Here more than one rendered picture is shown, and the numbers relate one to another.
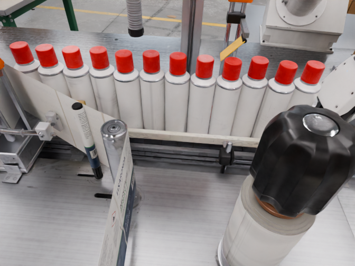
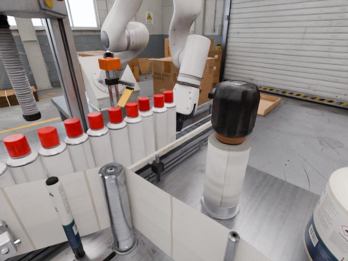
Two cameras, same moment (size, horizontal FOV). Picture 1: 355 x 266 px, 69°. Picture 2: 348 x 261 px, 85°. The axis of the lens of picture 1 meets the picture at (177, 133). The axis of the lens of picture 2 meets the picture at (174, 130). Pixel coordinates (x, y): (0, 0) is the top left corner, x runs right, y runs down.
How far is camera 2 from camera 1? 23 cm
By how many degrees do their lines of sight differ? 44
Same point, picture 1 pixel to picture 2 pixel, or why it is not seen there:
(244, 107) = (147, 132)
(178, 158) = not seen: hidden behind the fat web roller
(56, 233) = not seen: outside the picture
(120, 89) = (56, 163)
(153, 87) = (85, 146)
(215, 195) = (173, 191)
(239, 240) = (228, 178)
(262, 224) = (240, 150)
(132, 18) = (28, 103)
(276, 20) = (101, 93)
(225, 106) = (139, 135)
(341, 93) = (185, 101)
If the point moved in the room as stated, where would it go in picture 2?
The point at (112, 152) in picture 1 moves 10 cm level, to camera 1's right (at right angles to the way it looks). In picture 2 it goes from (119, 191) to (162, 161)
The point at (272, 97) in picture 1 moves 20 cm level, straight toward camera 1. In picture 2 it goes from (160, 117) to (195, 148)
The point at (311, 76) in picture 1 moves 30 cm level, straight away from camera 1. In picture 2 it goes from (170, 97) to (147, 78)
